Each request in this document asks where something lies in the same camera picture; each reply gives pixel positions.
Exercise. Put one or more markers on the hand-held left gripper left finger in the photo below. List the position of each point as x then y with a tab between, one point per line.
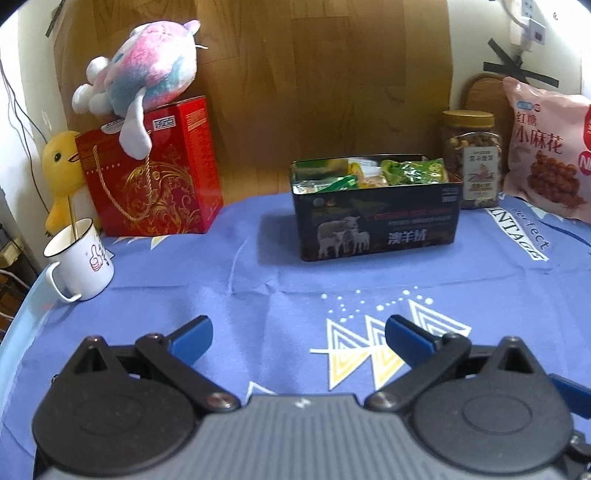
194	337

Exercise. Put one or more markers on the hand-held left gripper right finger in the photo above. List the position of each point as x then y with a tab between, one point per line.
408	339

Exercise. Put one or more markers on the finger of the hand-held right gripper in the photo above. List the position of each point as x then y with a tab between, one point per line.
575	397

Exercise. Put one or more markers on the black tin box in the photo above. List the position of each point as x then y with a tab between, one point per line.
378	230

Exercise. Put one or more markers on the small yellow snack packet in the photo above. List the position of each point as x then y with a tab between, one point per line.
367	175

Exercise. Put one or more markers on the slim green snack packet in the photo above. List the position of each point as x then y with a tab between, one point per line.
339	183

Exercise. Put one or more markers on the clear nut packet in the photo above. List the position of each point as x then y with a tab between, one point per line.
307	188

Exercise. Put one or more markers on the blue printed tablecloth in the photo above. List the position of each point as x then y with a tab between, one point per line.
231	300

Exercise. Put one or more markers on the white enamel mug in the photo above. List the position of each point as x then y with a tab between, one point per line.
87	267

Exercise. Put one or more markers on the red gift box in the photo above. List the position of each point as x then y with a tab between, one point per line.
175	175

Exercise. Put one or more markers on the gold stick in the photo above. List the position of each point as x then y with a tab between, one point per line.
72	214

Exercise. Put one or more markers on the clear jar of nuts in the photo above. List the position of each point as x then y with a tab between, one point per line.
471	152

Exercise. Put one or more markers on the yellow duck plush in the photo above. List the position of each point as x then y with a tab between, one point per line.
62	170

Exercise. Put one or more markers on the pink snack bag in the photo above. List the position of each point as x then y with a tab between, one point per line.
545	152

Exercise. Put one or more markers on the wooden cutting board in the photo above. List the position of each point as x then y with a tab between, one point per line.
485	97

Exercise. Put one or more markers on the brown wooden panel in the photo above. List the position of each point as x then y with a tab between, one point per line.
300	92

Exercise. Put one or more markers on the pink blue plush toy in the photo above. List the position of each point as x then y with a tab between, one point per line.
143	69

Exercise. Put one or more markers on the black tape cross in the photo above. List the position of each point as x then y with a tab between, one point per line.
521	69

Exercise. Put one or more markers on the white power strip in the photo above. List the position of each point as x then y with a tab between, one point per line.
531	23

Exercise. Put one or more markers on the black tape strip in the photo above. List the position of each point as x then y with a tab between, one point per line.
55	21

